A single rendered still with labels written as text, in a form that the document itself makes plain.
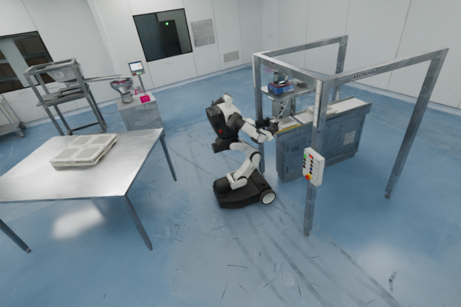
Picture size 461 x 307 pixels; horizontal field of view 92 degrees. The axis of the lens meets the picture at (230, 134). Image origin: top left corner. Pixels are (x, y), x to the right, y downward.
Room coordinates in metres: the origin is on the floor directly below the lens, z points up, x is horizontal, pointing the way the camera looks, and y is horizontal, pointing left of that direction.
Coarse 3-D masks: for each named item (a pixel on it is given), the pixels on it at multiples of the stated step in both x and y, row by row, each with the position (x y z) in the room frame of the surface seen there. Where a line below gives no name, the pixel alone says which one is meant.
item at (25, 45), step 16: (32, 32) 5.56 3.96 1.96; (0, 48) 5.28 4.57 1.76; (16, 48) 5.39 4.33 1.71; (32, 48) 5.50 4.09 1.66; (0, 64) 5.21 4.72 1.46; (16, 64) 5.33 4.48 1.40; (32, 64) 5.44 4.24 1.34; (0, 80) 5.15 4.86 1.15; (16, 80) 5.26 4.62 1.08; (32, 80) 5.37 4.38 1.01; (48, 80) 5.49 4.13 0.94
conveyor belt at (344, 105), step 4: (348, 100) 2.59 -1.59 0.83; (352, 100) 2.58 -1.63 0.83; (356, 100) 2.57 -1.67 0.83; (360, 100) 2.55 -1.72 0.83; (336, 104) 2.53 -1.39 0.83; (340, 104) 2.51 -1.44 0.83; (344, 104) 2.50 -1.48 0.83; (348, 104) 2.48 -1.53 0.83; (352, 104) 2.47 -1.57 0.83; (356, 104) 2.45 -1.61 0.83; (360, 104) 2.44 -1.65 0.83; (336, 108) 2.42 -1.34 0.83; (340, 108) 2.40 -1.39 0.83; (344, 108) 2.39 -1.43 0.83; (348, 108) 2.38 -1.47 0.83; (296, 116) 2.35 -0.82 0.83; (300, 120) 2.25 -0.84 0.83; (304, 120) 2.24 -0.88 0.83; (276, 136) 2.02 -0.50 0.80
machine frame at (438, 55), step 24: (288, 48) 2.36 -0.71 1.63; (312, 48) 2.45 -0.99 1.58; (336, 72) 2.61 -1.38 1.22; (360, 72) 1.41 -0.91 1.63; (384, 72) 1.48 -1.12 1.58; (432, 72) 1.66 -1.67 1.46; (336, 96) 2.58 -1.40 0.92; (312, 144) 1.36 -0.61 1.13; (408, 144) 1.64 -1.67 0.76; (264, 168) 2.27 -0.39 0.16; (312, 192) 1.33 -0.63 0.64; (312, 216) 1.34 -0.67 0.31
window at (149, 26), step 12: (156, 12) 6.72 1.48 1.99; (168, 12) 6.85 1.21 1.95; (180, 12) 7.00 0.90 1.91; (144, 24) 6.56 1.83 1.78; (156, 24) 6.69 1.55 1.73; (168, 24) 6.82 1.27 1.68; (180, 24) 6.97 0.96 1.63; (144, 36) 6.52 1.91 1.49; (156, 36) 6.66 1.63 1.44; (168, 36) 6.79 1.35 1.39; (180, 36) 6.93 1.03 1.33; (144, 48) 6.49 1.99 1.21; (156, 48) 6.62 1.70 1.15; (168, 48) 6.76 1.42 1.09; (180, 48) 6.90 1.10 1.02
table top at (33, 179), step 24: (48, 144) 2.45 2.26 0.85; (120, 144) 2.22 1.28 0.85; (144, 144) 2.15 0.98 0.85; (24, 168) 1.99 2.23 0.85; (48, 168) 1.93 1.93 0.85; (72, 168) 1.87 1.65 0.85; (96, 168) 1.81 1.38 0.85; (120, 168) 1.76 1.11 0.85; (0, 192) 1.64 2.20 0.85; (24, 192) 1.59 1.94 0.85; (48, 192) 1.55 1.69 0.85; (72, 192) 1.50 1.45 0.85; (96, 192) 1.46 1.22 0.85; (120, 192) 1.42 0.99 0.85
